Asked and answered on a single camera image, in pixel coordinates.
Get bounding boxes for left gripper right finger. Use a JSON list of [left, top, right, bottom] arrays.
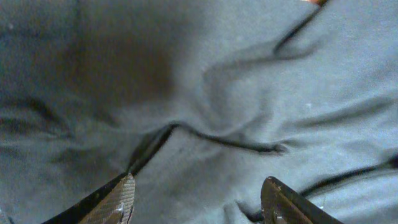
[[261, 176, 343, 224]]

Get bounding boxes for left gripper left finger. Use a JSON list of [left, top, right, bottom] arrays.
[[44, 172, 136, 224]]

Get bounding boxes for black t-shirt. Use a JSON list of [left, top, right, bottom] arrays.
[[1, 1, 397, 223]]

